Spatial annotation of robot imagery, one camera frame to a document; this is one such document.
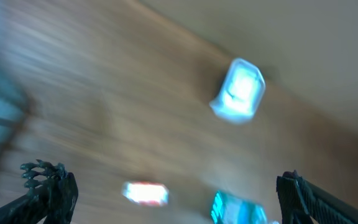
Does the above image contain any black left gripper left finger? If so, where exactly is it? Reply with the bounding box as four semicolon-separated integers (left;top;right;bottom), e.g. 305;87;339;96
0;159;78;224

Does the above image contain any red Kleenex tissue pack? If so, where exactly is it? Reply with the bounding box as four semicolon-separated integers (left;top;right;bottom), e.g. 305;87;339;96
122;181;169;207

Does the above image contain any white barcode scanner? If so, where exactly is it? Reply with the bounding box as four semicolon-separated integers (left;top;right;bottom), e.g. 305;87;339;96
209;58;266;124

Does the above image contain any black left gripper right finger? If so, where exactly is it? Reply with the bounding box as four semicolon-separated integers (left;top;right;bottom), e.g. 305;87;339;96
276;170;358;224

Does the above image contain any blue liquid bottle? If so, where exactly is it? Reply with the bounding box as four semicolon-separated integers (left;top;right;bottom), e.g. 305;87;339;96
210;190;279;224

